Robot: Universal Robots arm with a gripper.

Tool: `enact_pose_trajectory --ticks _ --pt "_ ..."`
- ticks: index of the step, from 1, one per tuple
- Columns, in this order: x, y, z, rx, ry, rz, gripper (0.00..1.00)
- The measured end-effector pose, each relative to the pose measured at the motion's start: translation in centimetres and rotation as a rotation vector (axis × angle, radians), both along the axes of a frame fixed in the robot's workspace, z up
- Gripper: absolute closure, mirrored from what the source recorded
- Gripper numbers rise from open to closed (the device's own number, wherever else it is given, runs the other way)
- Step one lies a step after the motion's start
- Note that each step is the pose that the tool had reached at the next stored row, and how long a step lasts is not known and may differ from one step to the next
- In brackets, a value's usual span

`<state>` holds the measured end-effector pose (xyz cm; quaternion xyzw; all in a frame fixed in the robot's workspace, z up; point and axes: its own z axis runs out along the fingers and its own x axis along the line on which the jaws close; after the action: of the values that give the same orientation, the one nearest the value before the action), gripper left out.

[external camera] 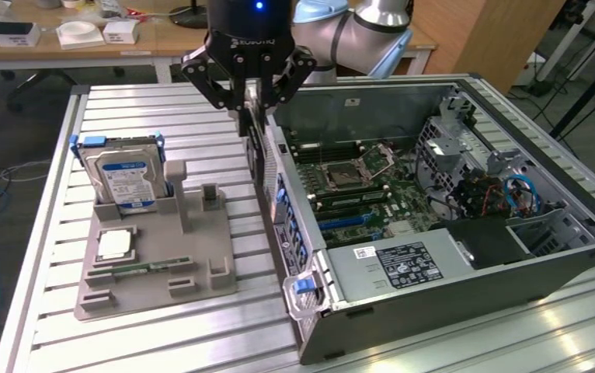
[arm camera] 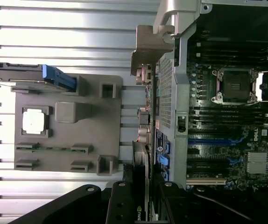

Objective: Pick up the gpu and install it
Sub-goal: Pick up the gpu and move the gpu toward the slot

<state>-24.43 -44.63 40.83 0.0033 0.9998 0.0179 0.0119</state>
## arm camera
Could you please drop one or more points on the black expansion slot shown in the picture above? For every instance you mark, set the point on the black expansion slot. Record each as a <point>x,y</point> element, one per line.
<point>213,133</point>

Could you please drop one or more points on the hard disk blue caddy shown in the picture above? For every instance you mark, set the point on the hard disk blue caddy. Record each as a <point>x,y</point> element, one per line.
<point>19,72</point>

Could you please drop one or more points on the white expansion slot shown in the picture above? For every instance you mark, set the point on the white expansion slot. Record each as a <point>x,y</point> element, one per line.
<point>206,182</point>

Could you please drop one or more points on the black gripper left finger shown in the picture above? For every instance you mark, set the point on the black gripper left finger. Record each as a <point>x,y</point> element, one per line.
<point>120,205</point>

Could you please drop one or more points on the green motherboard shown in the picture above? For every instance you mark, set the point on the green motherboard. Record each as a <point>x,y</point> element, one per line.
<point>236,163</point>

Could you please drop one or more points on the green RAM stick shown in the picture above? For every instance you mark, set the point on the green RAM stick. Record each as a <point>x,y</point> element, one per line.
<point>54,148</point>

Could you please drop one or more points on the CPU socket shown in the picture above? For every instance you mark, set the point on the CPU socket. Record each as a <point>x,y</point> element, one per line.
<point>235,86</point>

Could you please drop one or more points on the blue expansion slot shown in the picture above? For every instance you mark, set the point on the blue expansion slot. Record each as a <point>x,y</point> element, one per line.
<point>208,141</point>

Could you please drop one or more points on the silver CPU chip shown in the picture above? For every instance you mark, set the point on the silver CPU chip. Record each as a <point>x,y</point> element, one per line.
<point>33,121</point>

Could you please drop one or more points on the blue slot retention clip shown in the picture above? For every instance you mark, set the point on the blue slot retention clip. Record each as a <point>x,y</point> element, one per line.
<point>167,147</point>
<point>164,160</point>
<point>166,175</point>

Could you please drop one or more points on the silver chipset heatsink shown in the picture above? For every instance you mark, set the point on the silver chipset heatsink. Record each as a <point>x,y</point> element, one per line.
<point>258,163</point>

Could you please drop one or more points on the black case lock latch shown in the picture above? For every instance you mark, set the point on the black case lock latch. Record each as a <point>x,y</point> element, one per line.
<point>181,123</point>

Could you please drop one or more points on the grey parts rack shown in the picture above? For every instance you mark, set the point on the grey parts rack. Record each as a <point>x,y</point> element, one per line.
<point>78,130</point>

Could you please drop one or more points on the grey black PC case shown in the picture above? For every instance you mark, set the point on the grey black PC case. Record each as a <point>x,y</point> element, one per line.
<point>180,93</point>

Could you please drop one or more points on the RAM slot white latches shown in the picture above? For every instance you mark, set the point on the RAM slot white latches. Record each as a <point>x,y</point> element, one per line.
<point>227,125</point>
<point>234,45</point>
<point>227,115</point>
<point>234,56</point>

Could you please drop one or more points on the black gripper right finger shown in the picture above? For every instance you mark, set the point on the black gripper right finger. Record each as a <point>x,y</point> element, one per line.
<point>171,205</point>

